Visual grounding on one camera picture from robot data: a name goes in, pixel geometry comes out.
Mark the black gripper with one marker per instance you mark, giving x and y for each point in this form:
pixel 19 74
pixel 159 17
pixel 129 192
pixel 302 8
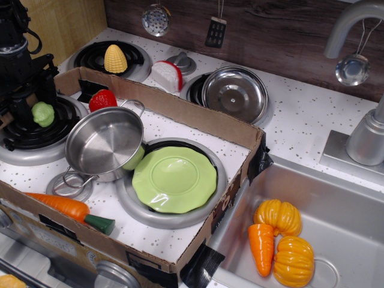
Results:
pixel 22 76

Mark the green toy broccoli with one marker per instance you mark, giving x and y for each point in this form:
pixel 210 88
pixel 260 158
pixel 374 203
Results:
pixel 43 114

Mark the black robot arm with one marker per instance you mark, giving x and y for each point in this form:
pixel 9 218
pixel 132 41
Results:
pixel 16 37

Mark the small steel pot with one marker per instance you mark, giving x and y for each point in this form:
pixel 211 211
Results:
pixel 106 144

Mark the front left black burner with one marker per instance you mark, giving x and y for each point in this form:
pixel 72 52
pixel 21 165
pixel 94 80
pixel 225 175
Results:
pixel 34 145

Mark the black burner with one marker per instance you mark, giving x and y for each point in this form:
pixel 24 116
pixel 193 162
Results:
pixel 34 145
pixel 92 56

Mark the red toy strawberry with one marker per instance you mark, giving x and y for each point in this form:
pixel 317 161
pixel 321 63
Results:
pixel 102 99

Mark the back left black burner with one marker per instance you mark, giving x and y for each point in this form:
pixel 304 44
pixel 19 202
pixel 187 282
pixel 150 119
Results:
pixel 92 56

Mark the yellow toy corn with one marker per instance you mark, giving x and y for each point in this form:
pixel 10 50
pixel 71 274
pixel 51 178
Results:
pixel 115 60

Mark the orange toy carrot with stem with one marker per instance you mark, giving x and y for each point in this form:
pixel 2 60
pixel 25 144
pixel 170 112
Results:
pixel 76 210

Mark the cardboard fence box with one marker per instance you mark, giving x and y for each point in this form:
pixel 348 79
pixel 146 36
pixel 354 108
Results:
pixel 157 257

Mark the white red toy bread slice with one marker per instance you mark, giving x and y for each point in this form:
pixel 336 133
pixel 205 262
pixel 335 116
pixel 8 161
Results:
pixel 168 75

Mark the hanging steel strainer spoon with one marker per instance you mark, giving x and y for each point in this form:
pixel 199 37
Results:
pixel 156 19

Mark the green plastic plate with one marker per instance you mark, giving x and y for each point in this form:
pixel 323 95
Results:
pixel 174 180

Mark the silver stove knob back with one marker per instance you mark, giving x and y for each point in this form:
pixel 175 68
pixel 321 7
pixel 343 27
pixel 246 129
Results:
pixel 185 63

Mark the silver oven knob front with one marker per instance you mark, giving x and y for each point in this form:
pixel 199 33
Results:
pixel 110 275

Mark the hanging metal spatula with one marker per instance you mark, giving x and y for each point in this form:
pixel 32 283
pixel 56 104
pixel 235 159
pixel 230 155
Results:
pixel 217 29

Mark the steel bowl lid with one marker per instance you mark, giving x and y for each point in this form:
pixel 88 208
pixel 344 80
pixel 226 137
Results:
pixel 236 91

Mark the orange toy carrot tip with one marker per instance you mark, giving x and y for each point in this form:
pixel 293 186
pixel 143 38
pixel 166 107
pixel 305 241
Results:
pixel 261 239

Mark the upper orange toy pumpkin half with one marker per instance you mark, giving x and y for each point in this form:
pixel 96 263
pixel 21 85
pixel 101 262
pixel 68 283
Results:
pixel 283 217

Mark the orange toy pumpkin half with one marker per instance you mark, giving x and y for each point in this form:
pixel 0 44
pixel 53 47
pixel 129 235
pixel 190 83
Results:
pixel 294 262
pixel 283 217

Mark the lower orange toy pumpkin half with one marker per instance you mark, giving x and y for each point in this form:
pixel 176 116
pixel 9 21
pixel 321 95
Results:
pixel 294 262

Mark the hanging steel ladle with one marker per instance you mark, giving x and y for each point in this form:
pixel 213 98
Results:
pixel 354 69

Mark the silver sink basin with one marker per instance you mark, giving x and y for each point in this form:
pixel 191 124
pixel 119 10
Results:
pixel 342 221

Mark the silver toy faucet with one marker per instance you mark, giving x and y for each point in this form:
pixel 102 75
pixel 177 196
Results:
pixel 361 153

